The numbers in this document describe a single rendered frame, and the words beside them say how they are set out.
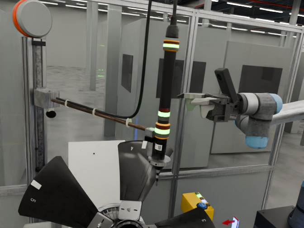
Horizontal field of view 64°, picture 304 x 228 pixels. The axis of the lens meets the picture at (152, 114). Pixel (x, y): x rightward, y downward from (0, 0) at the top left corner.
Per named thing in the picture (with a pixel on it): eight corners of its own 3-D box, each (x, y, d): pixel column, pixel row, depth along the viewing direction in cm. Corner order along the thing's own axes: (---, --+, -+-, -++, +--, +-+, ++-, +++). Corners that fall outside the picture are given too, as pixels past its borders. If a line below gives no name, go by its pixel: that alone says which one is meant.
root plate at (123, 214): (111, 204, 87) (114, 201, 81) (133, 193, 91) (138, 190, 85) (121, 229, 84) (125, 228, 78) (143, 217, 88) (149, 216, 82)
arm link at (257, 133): (257, 139, 96) (262, 112, 93) (270, 150, 85) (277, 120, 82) (237, 138, 96) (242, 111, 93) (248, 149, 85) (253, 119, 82)
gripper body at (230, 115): (212, 122, 75) (244, 121, 79) (216, 95, 73) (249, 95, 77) (200, 116, 82) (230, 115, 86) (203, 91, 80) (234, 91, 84)
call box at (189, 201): (179, 210, 133) (182, 192, 130) (196, 207, 136) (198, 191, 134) (193, 230, 118) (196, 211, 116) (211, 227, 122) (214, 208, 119)
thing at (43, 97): (32, 106, 110) (32, 87, 108) (47, 104, 116) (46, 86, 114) (45, 110, 105) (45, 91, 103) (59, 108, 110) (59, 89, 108)
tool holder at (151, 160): (138, 159, 77) (140, 130, 75) (151, 153, 82) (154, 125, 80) (162, 168, 72) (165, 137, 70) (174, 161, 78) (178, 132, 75)
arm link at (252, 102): (260, 95, 78) (243, 90, 86) (248, 95, 77) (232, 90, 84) (256, 117, 80) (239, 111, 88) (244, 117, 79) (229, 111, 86)
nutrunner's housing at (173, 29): (149, 168, 77) (164, 13, 66) (156, 164, 80) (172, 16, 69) (159, 173, 75) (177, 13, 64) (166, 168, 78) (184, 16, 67)
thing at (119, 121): (51, 102, 106) (51, 98, 106) (54, 101, 107) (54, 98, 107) (150, 133, 76) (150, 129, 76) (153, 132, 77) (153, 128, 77)
